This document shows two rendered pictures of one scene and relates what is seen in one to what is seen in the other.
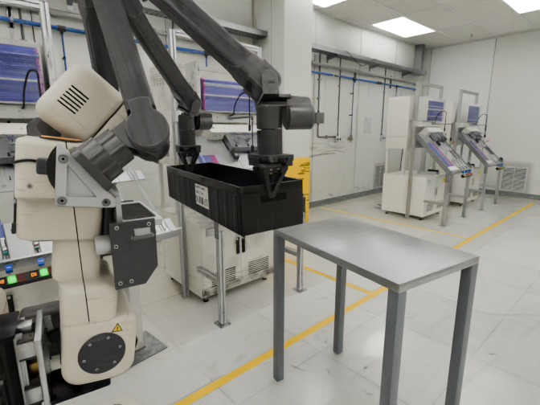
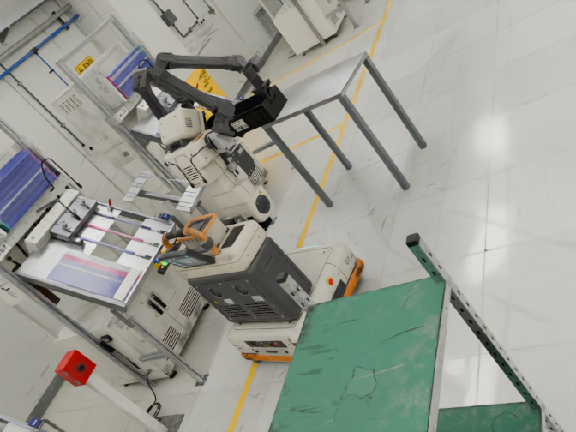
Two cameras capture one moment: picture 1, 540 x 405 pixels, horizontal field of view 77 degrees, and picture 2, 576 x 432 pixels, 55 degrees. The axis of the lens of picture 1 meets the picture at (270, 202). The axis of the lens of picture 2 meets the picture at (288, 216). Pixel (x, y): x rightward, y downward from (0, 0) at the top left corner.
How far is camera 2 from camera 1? 2.19 m
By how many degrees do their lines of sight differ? 15
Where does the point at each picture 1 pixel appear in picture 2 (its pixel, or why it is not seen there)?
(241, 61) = (226, 63)
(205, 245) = not seen: hidden behind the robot
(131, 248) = (242, 159)
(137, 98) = (216, 102)
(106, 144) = (221, 123)
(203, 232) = not seen: hidden behind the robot
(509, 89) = not seen: outside the picture
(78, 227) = (220, 166)
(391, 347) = (358, 121)
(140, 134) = (227, 111)
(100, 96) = (193, 114)
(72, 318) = (246, 197)
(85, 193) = (228, 142)
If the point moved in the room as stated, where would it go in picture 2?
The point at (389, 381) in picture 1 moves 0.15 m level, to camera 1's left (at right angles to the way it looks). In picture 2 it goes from (369, 136) to (352, 153)
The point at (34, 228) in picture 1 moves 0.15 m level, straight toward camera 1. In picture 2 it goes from (211, 176) to (231, 168)
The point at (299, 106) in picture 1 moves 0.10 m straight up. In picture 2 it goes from (255, 60) to (243, 45)
